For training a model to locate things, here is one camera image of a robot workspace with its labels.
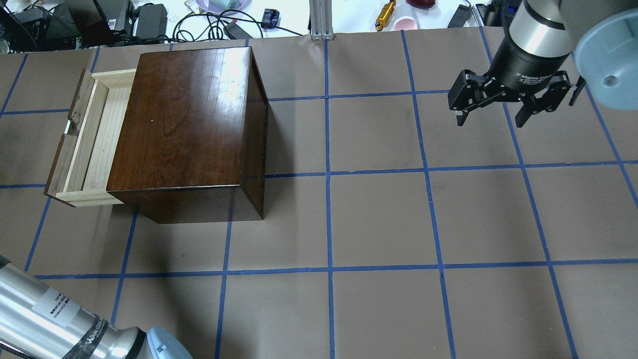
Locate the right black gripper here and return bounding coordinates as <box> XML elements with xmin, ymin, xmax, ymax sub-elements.
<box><xmin>448</xmin><ymin>35</ymin><xmax>571</xmax><ymax>129</ymax></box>

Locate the light wooden drawer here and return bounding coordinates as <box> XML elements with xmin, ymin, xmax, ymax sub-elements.
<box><xmin>44</xmin><ymin>69</ymin><xmax>136</xmax><ymax>207</ymax></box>

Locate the pink cup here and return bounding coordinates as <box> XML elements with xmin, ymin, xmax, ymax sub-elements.
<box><xmin>392</xmin><ymin>14</ymin><xmax>420</xmax><ymax>30</ymax></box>

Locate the gold cylinder tool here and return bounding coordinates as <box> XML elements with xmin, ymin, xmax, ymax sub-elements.
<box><xmin>374</xmin><ymin>0</ymin><xmax>396</xmax><ymax>32</ymax></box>

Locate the aluminium frame post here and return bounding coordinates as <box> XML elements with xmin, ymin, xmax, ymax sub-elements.
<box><xmin>309</xmin><ymin>0</ymin><xmax>334</xmax><ymax>41</ymax></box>

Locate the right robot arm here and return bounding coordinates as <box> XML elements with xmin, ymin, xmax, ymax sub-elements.
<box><xmin>448</xmin><ymin>0</ymin><xmax>638</xmax><ymax>128</ymax></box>

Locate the black power adapter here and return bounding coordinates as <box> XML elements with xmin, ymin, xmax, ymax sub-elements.
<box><xmin>135</xmin><ymin>4</ymin><xmax>168</xmax><ymax>44</ymax></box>

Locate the dark wooden cabinet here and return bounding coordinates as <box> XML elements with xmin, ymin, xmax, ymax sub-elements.
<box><xmin>106</xmin><ymin>47</ymin><xmax>270</xmax><ymax>223</ymax></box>

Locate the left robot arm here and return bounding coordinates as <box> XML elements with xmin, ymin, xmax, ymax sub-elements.
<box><xmin>0</xmin><ymin>257</ymin><xmax>191</xmax><ymax>359</ymax></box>

